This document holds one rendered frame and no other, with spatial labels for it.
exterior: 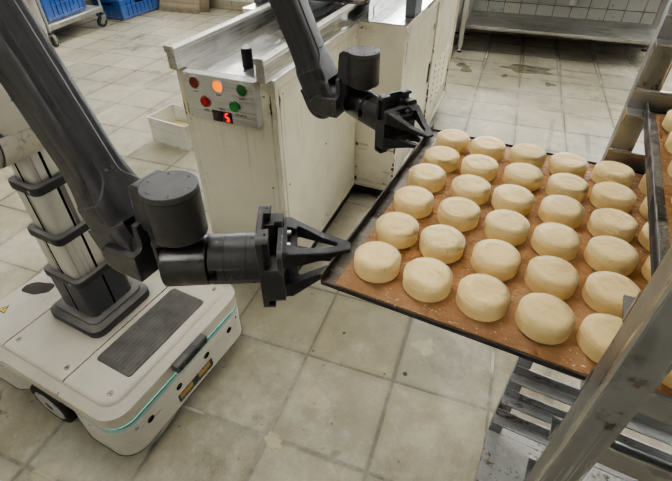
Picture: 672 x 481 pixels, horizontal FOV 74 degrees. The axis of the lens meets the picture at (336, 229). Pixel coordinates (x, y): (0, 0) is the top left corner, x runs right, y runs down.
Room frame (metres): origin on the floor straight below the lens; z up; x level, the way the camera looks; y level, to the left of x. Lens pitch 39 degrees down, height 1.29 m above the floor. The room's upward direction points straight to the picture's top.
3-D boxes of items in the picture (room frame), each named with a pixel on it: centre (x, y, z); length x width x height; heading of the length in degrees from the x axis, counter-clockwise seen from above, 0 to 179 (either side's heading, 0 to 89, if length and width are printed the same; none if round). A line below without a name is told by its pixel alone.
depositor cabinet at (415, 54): (2.51, -0.18, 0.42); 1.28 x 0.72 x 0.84; 158
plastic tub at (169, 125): (2.49, 0.94, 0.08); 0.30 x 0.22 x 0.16; 62
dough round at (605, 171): (0.53, -0.38, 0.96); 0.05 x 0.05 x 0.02
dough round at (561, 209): (0.44, -0.28, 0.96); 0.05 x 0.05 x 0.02
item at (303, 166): (1.60, 0.19, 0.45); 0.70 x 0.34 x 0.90; 158
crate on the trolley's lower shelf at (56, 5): (4.75, 2.79, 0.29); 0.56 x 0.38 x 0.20; 168
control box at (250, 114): (1.26, 0.33, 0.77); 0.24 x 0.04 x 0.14; 68
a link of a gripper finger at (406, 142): (0.68, -0.12, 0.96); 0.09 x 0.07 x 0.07; 33
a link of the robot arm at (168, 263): (0.36, 0.16, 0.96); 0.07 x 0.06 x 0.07; 93
